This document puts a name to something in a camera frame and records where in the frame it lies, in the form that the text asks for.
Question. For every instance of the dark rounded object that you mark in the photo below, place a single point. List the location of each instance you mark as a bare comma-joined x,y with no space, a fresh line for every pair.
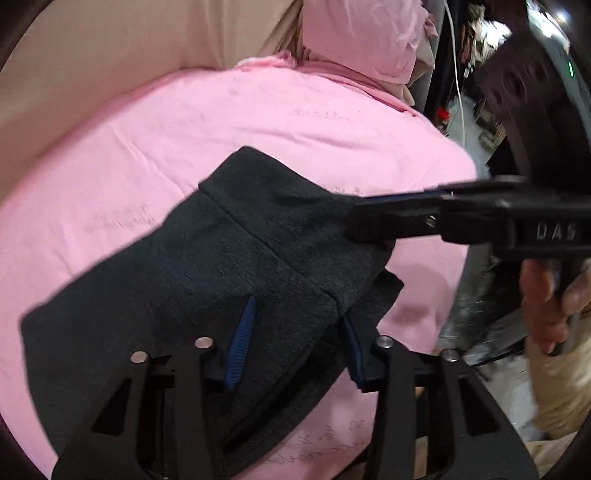
535,106

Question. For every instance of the dark grey pants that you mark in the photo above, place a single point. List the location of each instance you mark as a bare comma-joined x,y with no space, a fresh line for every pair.
207,258

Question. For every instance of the pink bedsheet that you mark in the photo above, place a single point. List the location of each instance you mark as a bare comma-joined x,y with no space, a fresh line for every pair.
138,152

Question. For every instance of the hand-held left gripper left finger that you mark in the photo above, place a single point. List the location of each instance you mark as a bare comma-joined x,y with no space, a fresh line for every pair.
240,341

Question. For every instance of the pink pillow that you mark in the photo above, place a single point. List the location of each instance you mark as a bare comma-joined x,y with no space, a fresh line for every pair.
364,32

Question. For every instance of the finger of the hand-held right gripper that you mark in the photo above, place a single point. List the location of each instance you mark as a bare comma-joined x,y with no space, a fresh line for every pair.
392,221
480,185

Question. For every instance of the person's right hand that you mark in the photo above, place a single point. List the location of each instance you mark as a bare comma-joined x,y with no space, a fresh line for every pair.
540,304

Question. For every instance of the beige draped cloth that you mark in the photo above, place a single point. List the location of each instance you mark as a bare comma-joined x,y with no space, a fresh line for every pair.
92,55

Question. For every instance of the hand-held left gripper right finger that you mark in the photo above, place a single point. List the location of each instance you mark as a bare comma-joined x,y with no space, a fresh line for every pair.
356,357

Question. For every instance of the person's beige trousers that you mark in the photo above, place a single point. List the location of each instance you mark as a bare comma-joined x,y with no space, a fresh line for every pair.
563,397

